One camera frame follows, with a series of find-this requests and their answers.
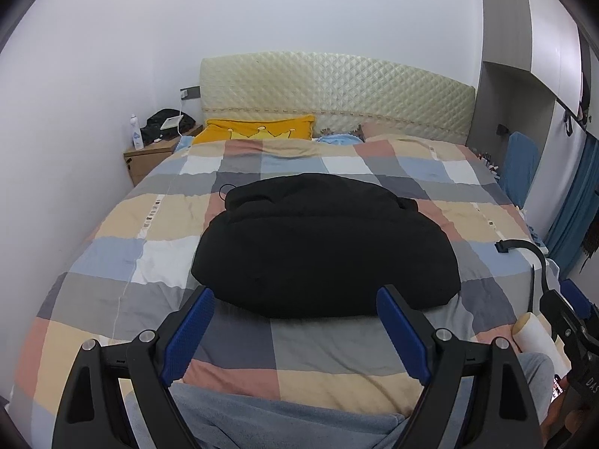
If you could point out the grey wall socket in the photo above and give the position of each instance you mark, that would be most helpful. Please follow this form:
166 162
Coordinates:
189 92

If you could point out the white spray bottle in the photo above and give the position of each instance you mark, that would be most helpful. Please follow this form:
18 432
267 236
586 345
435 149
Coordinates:
136 138

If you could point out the cream cylindrical roll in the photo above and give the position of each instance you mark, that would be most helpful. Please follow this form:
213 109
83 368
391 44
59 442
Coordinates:
533 336

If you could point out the black jacket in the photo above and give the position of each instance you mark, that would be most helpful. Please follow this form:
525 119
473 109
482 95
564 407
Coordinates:
327 243

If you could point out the beige pillow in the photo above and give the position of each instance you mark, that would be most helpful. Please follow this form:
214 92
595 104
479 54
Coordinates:
383 131

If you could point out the checkered blanket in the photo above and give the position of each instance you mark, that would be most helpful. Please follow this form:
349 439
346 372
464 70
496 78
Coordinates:
140 252

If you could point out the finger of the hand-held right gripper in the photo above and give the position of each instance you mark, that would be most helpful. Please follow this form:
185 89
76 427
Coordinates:
574 297
557 311

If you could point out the yellow pillow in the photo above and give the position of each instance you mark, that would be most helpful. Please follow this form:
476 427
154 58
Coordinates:
243 127

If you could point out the black bag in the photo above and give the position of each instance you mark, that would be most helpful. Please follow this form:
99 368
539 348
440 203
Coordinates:
152 131

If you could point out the grey white overhead cabinet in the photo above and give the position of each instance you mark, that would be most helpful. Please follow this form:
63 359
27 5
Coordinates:
547 32

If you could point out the wooden nightstand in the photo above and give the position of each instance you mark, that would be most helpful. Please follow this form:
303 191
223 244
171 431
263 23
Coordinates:
145 161

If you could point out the black wall switch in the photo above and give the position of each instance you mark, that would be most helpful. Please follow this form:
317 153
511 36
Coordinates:
503 129

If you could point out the blue curtain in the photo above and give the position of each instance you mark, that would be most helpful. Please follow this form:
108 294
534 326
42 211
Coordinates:
573 206

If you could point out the cream quilted headboard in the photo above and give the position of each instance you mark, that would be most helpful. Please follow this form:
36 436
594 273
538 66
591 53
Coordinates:
337 89

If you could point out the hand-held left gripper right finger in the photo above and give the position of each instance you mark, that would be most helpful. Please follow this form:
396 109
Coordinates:
402 332

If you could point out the person's right hand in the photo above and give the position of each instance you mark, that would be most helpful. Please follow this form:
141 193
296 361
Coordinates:
568 428

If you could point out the light blue pillow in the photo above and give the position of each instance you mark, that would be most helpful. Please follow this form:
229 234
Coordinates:
339 139

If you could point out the person's grey pants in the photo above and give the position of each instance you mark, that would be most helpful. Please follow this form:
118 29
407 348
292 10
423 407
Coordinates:
281 421

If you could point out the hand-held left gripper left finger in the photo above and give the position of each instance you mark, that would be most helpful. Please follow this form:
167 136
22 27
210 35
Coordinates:
187 336

